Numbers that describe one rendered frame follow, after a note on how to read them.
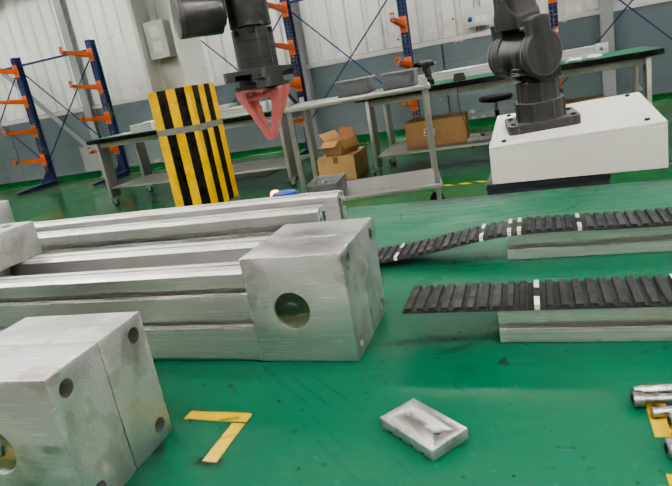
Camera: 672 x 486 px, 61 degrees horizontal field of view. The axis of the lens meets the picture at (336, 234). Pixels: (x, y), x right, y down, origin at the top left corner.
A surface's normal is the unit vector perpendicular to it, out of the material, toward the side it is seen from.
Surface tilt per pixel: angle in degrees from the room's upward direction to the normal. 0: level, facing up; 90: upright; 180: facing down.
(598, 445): 0
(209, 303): 90
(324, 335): 90
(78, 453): 90
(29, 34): 90
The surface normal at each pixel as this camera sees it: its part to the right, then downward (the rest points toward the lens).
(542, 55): 0.40, 0.22
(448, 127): -0.26, 0.29
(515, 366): -0.17, -0.95
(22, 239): 0.94, -0.07
